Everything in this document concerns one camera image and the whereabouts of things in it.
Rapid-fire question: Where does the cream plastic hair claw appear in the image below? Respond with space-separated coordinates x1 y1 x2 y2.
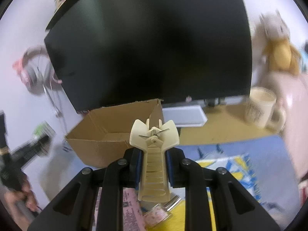
130 119 180 203

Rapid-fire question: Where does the white keyboard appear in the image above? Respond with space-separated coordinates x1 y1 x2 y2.
162 105 208 128

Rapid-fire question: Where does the yellow blue patterned cloth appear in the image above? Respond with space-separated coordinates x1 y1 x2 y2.
148 154 261 230

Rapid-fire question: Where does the person's left hand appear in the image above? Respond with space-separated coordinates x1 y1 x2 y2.
4 174 38 230

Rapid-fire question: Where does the brown cardboard box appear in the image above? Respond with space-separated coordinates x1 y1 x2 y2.
66 99 164 168

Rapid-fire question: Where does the pink kuromi pouch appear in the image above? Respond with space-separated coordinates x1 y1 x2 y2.
94 187 147 231

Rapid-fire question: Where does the green white packet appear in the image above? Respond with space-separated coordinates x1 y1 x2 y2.
31 121 55 157

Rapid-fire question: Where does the cream printed mug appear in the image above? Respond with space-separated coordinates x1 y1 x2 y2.
244 87 287 133

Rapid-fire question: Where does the yellow and white plush toy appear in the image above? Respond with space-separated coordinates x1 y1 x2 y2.
260 11 301 76

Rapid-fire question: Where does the black computer monitor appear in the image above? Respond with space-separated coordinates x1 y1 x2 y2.
44 0 252 112

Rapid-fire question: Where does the blue gaming mouse mat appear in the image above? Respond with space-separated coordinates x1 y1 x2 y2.
180 136 301 229

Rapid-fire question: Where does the pink cat-ear headset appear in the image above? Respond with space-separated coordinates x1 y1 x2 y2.
12 45 62 93

